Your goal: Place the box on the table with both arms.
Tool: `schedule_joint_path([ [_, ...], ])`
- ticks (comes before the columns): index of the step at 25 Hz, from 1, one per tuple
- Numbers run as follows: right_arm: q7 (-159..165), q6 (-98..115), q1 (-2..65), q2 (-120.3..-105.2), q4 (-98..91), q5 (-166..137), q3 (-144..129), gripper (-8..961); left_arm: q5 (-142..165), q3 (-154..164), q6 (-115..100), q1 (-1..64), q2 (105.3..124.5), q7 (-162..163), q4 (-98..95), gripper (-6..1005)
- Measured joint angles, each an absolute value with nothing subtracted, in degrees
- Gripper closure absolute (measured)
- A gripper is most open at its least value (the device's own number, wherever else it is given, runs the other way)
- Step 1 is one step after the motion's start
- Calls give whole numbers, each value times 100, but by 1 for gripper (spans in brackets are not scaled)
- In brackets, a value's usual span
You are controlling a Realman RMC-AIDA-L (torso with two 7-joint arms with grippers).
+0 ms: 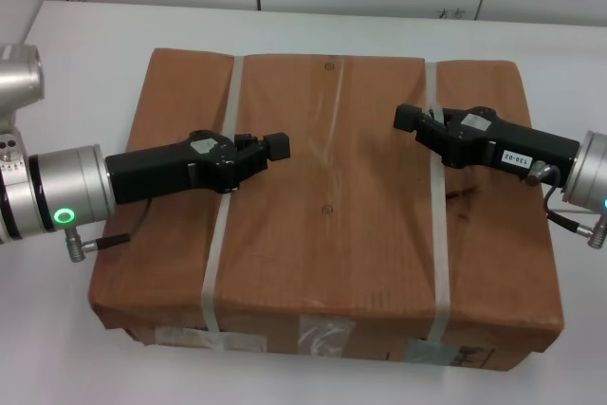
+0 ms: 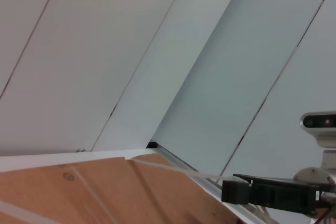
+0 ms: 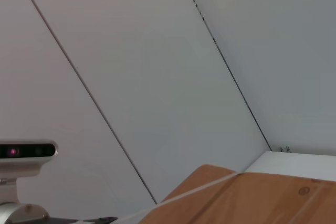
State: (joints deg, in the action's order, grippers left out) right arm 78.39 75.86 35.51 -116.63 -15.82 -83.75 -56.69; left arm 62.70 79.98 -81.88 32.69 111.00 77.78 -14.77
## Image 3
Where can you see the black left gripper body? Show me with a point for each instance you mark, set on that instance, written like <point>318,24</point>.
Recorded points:
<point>78,220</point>

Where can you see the brown cardboard box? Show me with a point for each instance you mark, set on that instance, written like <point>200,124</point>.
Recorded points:
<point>252,200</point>

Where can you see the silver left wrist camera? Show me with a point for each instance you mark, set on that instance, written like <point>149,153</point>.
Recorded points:
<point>26,155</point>

